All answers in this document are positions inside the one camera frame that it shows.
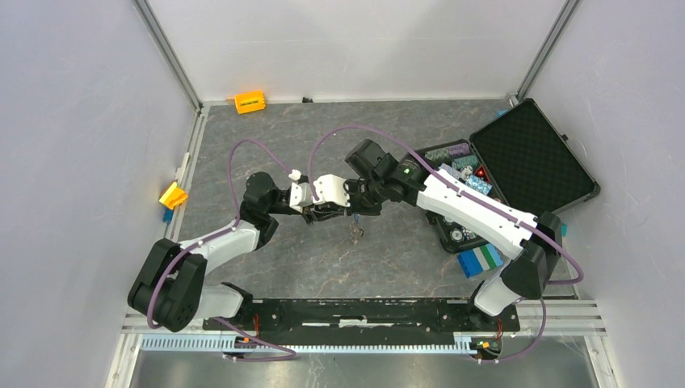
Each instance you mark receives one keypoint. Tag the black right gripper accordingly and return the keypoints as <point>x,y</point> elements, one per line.
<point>350,184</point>

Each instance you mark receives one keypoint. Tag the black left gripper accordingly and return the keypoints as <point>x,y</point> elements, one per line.
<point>317,212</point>

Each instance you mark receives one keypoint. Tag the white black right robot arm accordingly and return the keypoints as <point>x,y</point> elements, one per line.
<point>530,243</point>

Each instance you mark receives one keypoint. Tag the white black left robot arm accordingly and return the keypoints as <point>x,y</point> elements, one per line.
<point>170,290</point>

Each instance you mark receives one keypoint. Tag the blue green toy bricks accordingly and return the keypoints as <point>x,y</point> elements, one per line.
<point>479,260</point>

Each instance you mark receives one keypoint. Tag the orange yellow plastic block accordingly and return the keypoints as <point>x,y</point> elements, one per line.
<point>248,102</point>

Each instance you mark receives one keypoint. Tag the yellow orange toy block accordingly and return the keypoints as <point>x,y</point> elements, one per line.
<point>173,196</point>

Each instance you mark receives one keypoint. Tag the black poker chip case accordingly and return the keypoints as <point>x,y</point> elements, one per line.
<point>524,158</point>

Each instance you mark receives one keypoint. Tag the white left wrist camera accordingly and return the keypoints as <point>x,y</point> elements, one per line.
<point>300,192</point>

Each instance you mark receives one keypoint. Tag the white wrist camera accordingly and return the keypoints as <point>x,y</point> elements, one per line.
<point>300,192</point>
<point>330,189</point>

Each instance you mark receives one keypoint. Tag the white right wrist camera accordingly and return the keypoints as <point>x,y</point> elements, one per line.
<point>330,189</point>

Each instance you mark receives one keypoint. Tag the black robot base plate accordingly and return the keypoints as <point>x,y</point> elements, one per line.
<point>371,321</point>

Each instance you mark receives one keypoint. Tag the white toothed cable duct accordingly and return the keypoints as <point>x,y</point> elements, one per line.
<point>231,343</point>

